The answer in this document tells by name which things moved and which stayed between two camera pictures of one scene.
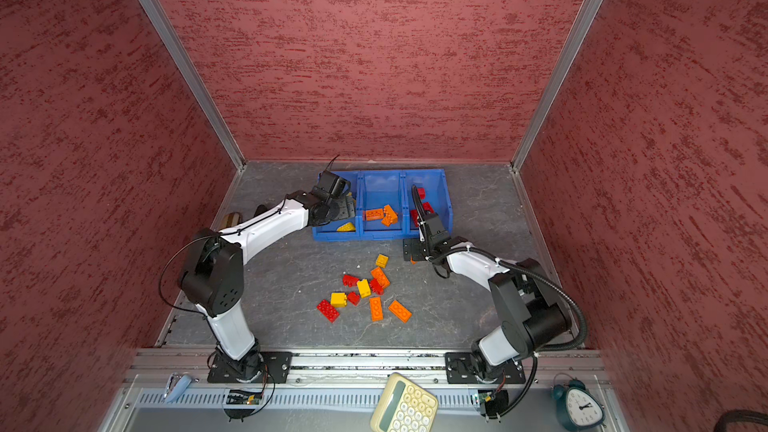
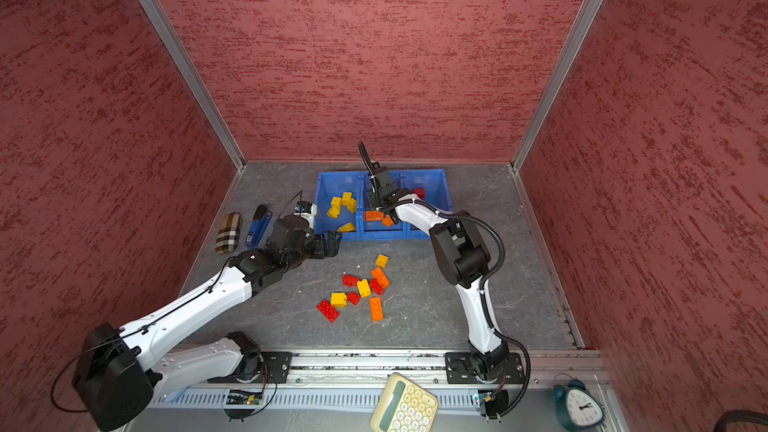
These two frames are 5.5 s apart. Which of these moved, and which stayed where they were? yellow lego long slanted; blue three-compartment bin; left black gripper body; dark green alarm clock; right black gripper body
Moved: right black gripper body; left black gripper body
Stayed: yellow lego long slanted; blue three-compartment bin; dark green alarm clock
